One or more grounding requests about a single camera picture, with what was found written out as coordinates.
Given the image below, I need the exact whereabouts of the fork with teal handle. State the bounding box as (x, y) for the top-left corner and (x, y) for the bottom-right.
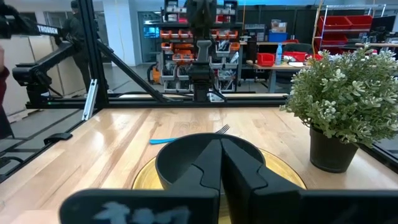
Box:
(149, 124), (231, 146)

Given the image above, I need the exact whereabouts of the black frame clip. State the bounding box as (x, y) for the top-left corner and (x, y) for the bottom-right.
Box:
(43, 132), (73, 146)

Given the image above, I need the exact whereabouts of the cardboard box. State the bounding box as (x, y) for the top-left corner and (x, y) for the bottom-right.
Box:
(270, 19), (288, 34)

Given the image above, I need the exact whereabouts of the person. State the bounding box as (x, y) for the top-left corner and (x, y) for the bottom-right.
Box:
(0, 45), (15, 140)
(55, 0), (95, 91)

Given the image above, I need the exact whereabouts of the blue bottle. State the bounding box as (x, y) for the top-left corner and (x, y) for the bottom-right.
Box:
(274, 42), (284, 67)

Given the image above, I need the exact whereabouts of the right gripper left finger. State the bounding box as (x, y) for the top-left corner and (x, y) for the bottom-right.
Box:
(58, 138), (223, 224)

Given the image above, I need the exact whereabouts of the parts bin rack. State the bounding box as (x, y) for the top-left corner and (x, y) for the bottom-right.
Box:
(157, 0), (243, 93)

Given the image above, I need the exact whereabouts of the shelf with red bins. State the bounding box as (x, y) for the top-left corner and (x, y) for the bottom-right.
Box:
(316, 4), (374, 56)

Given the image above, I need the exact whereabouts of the red plastic bin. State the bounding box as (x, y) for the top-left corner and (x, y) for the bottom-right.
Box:
(256, 52), (276, 67)

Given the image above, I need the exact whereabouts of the artificial plant in black pot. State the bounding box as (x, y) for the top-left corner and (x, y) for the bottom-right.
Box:
(279, 45), (398, 174)

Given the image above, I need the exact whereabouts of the orange vacuum cleaner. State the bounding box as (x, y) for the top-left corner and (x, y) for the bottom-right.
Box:
(147, 62), (163, 85)

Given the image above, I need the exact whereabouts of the wooden work table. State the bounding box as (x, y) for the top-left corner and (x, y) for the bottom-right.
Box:
(246, 58), (312, 94)

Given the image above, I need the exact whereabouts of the yellow plate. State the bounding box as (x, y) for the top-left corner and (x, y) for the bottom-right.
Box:
(131, 147), (307, 224)

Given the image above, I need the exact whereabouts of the blue plastic bin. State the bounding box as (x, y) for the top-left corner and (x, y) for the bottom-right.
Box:
(267, 31), (289, 43)

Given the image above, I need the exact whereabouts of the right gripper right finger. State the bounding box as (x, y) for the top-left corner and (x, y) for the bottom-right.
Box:
(220, 138), (398, 224)

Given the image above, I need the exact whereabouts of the silver aluminium extrusion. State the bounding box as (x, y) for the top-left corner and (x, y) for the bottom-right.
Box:
(81, 78), (99, 122)

